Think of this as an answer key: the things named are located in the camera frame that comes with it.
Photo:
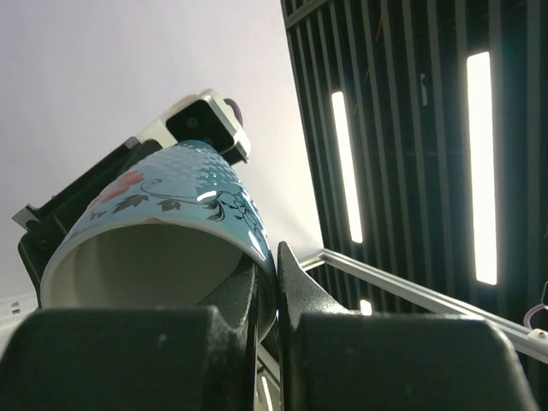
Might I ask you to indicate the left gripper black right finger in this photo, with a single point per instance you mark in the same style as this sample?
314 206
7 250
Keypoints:
335 359

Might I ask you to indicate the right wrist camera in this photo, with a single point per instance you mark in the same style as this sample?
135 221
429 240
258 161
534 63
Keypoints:
206 117

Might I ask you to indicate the blue floral mug white inside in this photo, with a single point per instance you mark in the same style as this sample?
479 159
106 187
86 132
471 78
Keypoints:
165 233

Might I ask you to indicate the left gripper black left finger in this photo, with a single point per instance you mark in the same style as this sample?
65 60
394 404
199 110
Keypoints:
193 358

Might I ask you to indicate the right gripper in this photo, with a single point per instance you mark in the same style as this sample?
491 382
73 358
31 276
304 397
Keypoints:
47 226

